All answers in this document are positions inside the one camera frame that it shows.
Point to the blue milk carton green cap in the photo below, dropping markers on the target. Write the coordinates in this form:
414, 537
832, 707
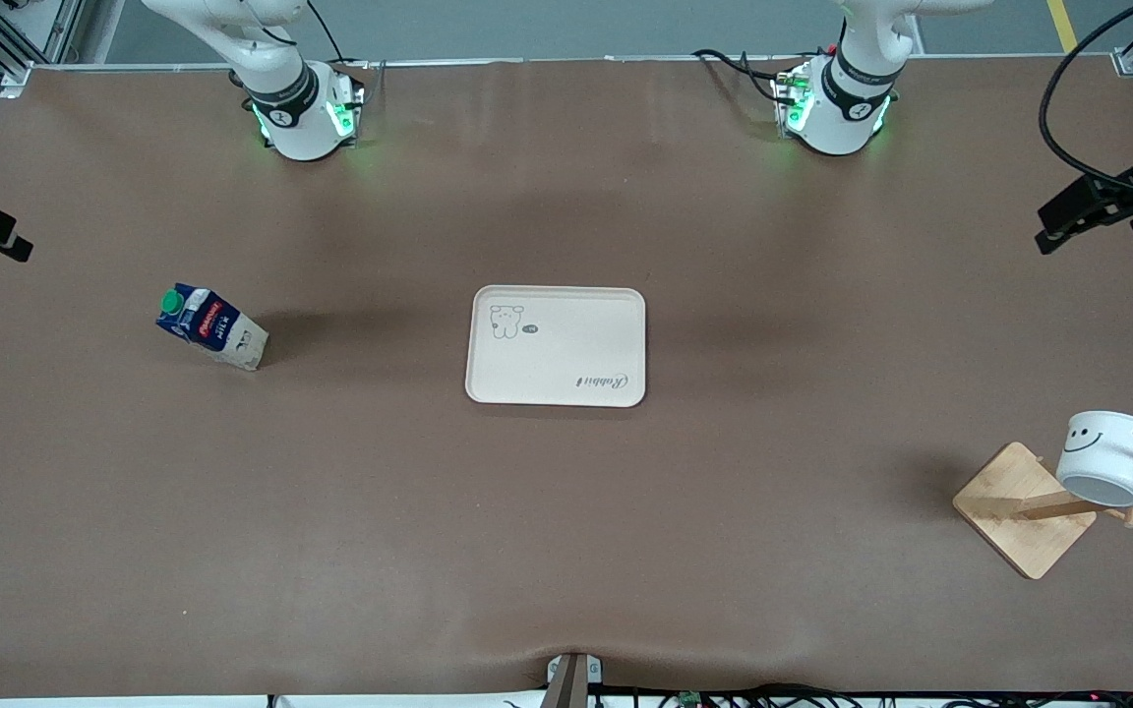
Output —
217, 329

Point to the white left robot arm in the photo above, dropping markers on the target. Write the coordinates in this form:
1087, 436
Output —
837, 123

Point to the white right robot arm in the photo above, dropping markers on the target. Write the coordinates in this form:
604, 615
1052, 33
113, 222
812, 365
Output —
301, 128

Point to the wooden cup rack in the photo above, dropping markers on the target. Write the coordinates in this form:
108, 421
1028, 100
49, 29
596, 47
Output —
1019, 511

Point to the cream rectangular tray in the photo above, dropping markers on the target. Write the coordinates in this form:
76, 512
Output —
566, 354

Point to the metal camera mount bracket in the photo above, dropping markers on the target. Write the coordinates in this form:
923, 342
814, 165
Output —
573, 680

